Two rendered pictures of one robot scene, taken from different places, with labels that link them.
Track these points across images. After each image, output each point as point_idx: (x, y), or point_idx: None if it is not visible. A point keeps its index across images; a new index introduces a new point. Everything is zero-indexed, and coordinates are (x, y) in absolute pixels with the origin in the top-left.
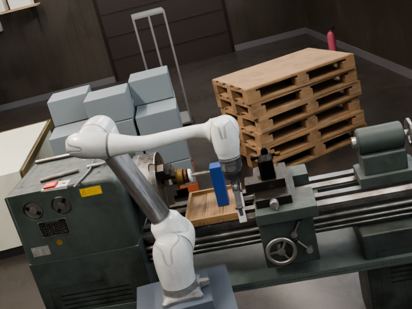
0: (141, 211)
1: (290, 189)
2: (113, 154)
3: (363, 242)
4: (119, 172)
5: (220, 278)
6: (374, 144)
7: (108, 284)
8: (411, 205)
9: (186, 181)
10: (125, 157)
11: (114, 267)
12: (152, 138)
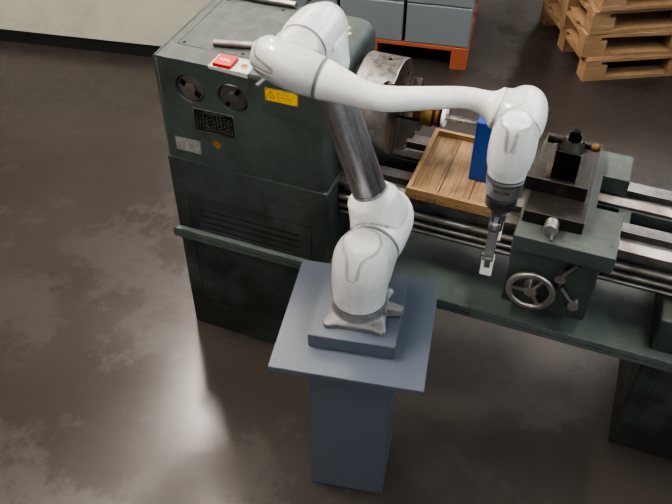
0: None
1: (589, 204)
2: (321, 99)
3: (658, 326)
4: (327, 111)
5: (423, 303)
6: None
7: (270, 223)
8: None
9: (434, 125)
10: None
11: (284, 207)
12: (393, 96)
